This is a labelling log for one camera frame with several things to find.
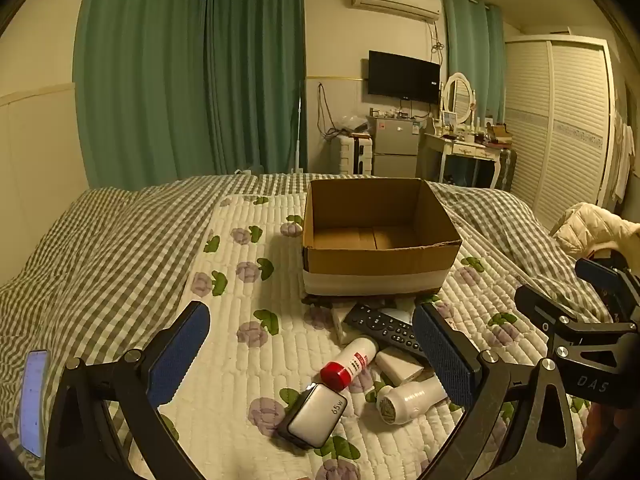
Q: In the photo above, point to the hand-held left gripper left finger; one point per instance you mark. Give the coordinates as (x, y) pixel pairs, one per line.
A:
(177, 355)

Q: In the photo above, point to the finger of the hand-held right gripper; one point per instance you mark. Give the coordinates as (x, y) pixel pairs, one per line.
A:
(600, 275)
(542, 307)

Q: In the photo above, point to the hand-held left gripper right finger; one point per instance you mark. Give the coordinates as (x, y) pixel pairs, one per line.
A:
(442, 355)

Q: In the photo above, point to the small white box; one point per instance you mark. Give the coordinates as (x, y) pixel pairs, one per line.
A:
(400, 365)

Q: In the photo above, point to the white plastic bottle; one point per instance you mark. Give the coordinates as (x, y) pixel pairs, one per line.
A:
(410, 400)

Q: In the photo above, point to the black remote control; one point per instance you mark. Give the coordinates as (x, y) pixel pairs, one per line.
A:
(385, 325)

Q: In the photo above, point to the white bottle with red cap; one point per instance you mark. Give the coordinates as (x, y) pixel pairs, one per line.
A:
(355, 355)

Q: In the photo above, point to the white tissue packet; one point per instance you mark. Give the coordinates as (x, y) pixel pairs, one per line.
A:
(345, 327)

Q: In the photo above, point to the cardboard box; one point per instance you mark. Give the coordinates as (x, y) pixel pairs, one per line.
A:
(380, 265)

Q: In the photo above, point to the white charger with black rim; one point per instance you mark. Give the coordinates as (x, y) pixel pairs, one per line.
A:
(312, 420)

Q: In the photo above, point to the cream puffer jacket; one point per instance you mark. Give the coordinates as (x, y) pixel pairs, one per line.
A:
(590, 225)

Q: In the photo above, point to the white floral quilted mat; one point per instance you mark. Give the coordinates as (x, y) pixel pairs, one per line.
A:
(260, 310)

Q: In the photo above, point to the hanging white cloth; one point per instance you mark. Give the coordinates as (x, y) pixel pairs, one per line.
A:
(624, 155)

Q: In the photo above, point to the dark suitcase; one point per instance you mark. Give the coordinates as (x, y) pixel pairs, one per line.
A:
(507, 167)

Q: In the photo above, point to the white louvred wardrobe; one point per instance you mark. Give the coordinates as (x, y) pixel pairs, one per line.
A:
(565, 130)

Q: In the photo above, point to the smartphone with lit screen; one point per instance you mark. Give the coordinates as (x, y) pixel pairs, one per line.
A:
(34, 400)

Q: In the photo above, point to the brown box on dresser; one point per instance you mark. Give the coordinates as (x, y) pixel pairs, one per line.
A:
(500, 132)

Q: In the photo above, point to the white dressing table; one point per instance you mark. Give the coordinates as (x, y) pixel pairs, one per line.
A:
(460, 149)

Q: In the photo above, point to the silver small fridge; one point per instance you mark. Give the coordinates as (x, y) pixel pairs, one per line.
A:
(395, 145)

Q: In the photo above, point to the white ribbed suitcase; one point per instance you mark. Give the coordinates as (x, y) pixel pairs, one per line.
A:
(350, 155)

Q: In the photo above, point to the white oval vanity mirror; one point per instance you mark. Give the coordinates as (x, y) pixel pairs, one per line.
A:
(457, 95)

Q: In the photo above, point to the clear plastic bag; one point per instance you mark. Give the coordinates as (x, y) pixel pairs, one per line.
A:
(352, 122)

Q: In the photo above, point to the green curtain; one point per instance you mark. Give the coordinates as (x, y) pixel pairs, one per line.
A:
(475, 55)
(140, 75)
(260, 75)

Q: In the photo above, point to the white pole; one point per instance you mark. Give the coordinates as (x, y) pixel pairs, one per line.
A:
(299, 125)

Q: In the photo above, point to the white air conditioner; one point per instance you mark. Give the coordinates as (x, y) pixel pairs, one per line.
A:
(395, 0)

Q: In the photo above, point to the black wall television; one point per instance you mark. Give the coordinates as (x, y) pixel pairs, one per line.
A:
(404, 76)

